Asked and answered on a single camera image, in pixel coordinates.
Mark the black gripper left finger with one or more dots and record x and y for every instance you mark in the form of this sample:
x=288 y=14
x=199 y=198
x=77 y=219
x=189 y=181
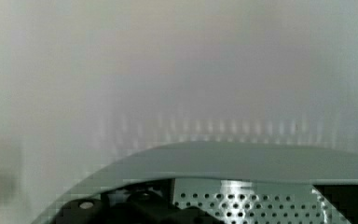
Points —
x=145 y=198

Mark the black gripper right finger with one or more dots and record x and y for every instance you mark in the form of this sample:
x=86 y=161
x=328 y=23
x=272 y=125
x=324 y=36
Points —
x=344 y=198

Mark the green plastic strainer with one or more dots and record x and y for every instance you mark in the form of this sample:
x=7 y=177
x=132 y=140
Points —
x=218 y=183

